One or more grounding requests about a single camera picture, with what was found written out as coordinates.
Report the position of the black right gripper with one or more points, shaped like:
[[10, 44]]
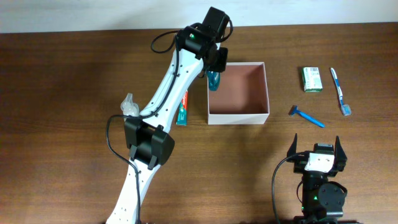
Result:
[[299, 166]]

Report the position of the blue disposable razor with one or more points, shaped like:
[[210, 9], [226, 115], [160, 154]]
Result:
[[294, 110]]

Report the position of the red green toothpaste tube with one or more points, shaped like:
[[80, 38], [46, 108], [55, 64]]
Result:
[[182, 111]]

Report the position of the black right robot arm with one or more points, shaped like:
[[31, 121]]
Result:
[[322, 200]]

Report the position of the blue mouthwash bottle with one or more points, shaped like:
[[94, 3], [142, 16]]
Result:
[[214, 79]]

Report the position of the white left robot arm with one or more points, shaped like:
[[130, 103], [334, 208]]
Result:
[[196, 48]]

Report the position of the blue white toothbrush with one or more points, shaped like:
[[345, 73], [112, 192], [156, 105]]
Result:
[[345, 109]]

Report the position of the clear purple spray bottle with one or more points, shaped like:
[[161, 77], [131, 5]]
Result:
[[128, 107]]

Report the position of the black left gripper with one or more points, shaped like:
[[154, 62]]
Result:
[[219, 62]]

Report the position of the green white soap box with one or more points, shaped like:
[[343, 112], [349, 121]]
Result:
[[311, 79]]

